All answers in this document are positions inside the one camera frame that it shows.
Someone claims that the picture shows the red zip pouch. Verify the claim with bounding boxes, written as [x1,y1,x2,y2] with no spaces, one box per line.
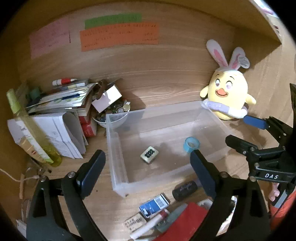
[154,202,208,241]

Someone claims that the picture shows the blue tape roll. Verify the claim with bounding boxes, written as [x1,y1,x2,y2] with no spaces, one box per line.
[183,137,200,154]

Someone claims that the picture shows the black purple spray bottle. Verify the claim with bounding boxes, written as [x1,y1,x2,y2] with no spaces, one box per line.
[172,179,201,201]

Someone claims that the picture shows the pink lip gloss tube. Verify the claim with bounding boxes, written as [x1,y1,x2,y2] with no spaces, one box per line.
[130,209,170,240]

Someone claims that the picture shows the pale green cream tube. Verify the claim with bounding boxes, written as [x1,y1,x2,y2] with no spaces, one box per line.
[156,203,188,233]

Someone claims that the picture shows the small beige printed box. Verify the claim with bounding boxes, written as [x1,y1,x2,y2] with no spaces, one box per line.
[123,212,147,233]

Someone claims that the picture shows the mahjong tile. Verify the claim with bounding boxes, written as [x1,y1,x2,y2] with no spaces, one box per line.
[140,146,159,164]

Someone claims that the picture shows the blue staples box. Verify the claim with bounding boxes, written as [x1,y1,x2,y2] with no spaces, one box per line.
[139,193,170,219]

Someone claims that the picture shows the person's right hand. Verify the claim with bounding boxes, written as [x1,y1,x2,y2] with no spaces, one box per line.
[268,183,280,202]

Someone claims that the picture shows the yellow chick bunny plush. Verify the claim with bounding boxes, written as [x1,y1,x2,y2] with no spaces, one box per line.
[200,39,256,120]

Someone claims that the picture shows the yellow-green spray bottle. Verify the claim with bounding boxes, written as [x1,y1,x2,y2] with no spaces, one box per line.
[6,89,62,167]

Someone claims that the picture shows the folded white paper leaflets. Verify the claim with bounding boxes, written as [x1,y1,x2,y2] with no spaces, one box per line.
[7,113,88,162]

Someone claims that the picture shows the clear plastic storage bin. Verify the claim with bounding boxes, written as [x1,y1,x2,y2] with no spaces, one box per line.
[105,100,262,198]

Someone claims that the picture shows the white bowl of trinkets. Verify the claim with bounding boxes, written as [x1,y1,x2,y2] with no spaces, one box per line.
[91,97,131,128]

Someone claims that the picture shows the stack of books and papers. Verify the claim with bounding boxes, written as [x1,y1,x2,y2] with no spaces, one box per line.
[26,81,99,124]

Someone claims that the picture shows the small white cardboard box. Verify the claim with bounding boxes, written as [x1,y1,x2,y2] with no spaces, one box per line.
[92,85,122,113]

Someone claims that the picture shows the red white marker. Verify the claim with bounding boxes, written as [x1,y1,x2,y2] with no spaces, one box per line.
[52,78,77,86]

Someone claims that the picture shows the orange sticky note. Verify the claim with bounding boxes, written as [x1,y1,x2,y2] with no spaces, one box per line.
[80,22,159,52]

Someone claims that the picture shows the pink sticky note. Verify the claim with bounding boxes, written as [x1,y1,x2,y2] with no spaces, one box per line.
[29,17,70,59]

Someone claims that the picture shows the green sticky note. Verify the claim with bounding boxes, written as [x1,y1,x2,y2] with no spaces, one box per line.
[84,13,142,30]

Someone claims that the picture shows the white string cord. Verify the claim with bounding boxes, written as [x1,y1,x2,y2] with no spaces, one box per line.
[0,167,40,200]

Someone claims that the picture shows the wire-frame eyeglasses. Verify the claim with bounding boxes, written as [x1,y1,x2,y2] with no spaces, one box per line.
[21,159,52,222]

